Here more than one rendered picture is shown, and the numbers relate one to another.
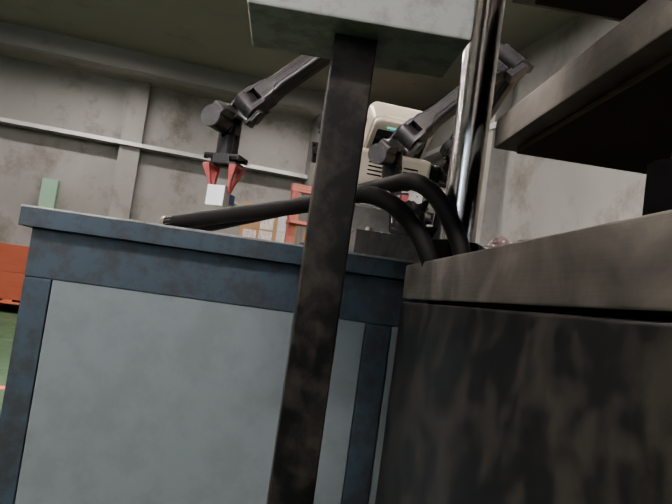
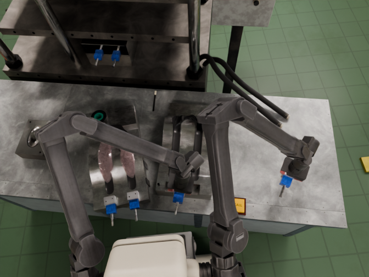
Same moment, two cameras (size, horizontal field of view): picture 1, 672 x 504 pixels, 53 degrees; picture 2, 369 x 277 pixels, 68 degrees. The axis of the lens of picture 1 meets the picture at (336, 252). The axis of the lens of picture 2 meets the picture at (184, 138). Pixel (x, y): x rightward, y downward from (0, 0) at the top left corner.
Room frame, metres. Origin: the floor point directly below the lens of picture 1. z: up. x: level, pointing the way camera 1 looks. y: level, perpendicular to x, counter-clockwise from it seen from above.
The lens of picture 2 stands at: (2.21, -0.02, 2.13)
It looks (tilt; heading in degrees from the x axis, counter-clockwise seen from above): 64 degrees down; 195
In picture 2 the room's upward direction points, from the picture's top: 5 degrees counter-clockwise
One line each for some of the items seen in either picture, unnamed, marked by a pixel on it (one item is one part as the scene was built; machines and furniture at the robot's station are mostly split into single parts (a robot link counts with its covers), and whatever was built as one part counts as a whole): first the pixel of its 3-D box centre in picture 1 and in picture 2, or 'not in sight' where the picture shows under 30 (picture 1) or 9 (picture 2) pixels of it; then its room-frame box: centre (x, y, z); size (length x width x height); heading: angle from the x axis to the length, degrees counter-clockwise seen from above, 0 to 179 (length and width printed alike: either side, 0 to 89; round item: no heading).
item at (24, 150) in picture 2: not in sight; (38, 139); (1.73, -0.95, 0.83); 0.20 x 0.15 x 0.07; 4
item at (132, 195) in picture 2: not in sight; (134, 206); (1.99, -0.34, 0.85); 0.13 x 0.05 x 0.05; 21
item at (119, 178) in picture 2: not in sight; (116, 156); (1.76, -0.50, 0.85); 0.50 x 0.26 x 0.11; 21
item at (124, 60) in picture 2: not in sight; (116, 26); (0.89, -0.75, 0.87); 0.50 x 0.27 x 0.17; 4
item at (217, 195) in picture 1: (225, 199); (285, 183); (1.79, 0.31, 0.93); 0.13 x 0.05 x 0.05; 164
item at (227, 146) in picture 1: (227, 149); (297, 166); (1.76, 0.32, 1.06); 0.10 x 0.07 x 0.07; 74
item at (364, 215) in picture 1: (397, 242); (188, 145); (1.65, -0.15, 0.87); 0.50 x 0.26 x 0.14; 4
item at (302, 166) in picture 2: (229, 126); (302, 159); (1.75, 0.32, 1.12); 0.07 x 0.06 x 0.07; 156
